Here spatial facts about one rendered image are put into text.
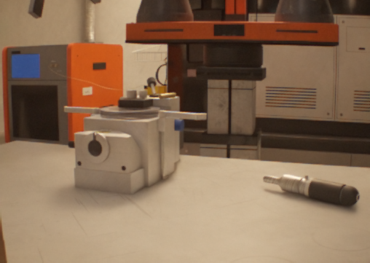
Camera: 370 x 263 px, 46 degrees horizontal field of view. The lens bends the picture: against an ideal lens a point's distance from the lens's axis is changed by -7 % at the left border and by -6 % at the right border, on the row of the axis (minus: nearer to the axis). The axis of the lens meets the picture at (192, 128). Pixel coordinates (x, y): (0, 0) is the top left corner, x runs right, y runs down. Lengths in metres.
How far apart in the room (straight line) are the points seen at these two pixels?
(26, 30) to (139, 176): 3.61
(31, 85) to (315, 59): 1.21
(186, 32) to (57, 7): 2.91
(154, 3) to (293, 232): 0.81
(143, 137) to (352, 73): 1.54
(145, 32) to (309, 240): 0.81
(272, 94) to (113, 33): 1.86
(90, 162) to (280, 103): 1.56
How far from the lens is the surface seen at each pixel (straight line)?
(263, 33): 1.10
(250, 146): 1.14
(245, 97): 1.14
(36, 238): 0.47
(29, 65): 1.92
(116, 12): 3.67
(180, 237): 0.46
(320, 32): 1.11
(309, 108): 2.09
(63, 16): 3.94
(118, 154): 0.60
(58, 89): 1.83
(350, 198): 0.57
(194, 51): 2.20
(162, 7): 1.16
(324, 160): 2.05
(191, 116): 0.63
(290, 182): 0.60
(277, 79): 2.10
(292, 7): 1.12
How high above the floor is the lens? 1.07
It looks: 9 degrees down
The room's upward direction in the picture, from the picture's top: straight up
